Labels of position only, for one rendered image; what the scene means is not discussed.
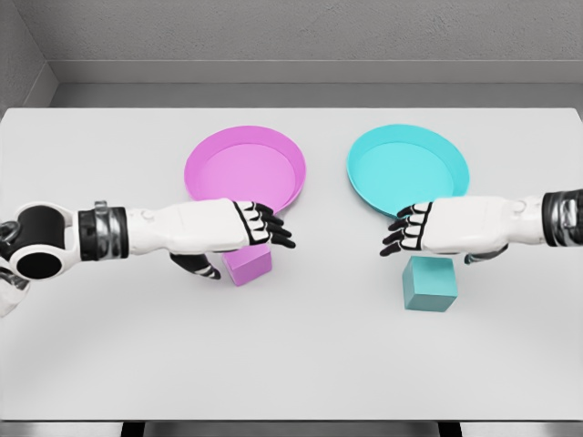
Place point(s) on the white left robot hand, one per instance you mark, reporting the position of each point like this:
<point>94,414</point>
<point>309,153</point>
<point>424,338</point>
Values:
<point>214,225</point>

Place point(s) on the cyan round plate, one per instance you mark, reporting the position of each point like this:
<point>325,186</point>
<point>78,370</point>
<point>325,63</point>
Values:
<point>405,168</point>

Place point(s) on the cyan cube block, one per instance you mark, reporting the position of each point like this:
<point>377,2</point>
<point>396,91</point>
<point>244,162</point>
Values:
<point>429,284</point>

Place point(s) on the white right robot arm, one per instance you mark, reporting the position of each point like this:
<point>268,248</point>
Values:
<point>544,220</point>

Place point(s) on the pink round plate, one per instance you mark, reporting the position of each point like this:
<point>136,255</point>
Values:
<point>248,168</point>

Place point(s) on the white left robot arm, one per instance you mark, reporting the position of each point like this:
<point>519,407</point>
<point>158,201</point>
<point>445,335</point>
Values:
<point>91,236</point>

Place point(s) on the pink cube block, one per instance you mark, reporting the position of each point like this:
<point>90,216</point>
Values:
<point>251,267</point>

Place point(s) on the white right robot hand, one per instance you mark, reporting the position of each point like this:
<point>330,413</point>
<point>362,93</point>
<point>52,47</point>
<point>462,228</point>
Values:
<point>451,225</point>

